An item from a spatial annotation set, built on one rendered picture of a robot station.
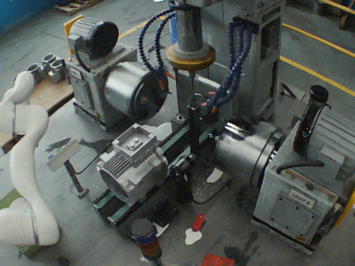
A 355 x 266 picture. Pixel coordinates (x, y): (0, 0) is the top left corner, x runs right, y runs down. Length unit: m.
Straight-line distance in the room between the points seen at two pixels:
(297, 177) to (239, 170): 0.24
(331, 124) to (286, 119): 0.82
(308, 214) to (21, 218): 0.92
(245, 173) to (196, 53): 0.44
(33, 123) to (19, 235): 0.39
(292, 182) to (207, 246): 0.45
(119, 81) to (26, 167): 0.65
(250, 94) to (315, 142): 0.54
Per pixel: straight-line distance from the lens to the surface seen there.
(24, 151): 1.02
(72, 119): 1.85
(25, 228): 0.94
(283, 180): 1.01
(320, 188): 1.02
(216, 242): 1.27
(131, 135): 1.19
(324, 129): 0.93
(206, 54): 1.16
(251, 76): 1.33
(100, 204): 1.27
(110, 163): 1.14
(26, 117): 1.08
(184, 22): 1.09
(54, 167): 1.27
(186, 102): 1.48
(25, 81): 1.15
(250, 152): 1.10
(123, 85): 1.41
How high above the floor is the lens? 1.95
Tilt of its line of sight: 45 degrees down
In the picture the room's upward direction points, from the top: 5 degrees counter-clockwise
